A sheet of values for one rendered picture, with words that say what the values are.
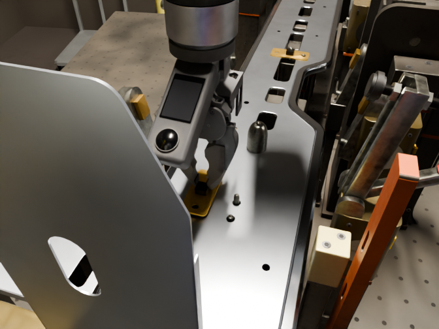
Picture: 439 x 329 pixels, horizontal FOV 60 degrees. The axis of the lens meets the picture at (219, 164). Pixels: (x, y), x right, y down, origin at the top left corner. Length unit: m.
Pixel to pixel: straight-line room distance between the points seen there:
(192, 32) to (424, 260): 0.72
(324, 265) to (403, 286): 0.46
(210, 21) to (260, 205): 0.26
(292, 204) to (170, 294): 0.37
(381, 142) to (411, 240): 0.57
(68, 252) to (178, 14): 0.31
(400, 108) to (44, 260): 0.31
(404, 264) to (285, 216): 0.44
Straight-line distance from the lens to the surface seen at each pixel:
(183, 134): 0.38
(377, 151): 0.42
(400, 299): 0.86
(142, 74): 1.46
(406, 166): 0.32
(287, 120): 0.68
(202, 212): 0.51
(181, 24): 0.39
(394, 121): 0.40
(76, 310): 0.25
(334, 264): 0.43
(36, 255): 0.21
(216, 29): 0.39
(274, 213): 0.52
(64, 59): 3.07
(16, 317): 0.41
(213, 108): 0.43
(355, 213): 0.47
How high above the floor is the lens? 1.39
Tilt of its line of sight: 42 degrees down
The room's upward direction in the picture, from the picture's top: straight up
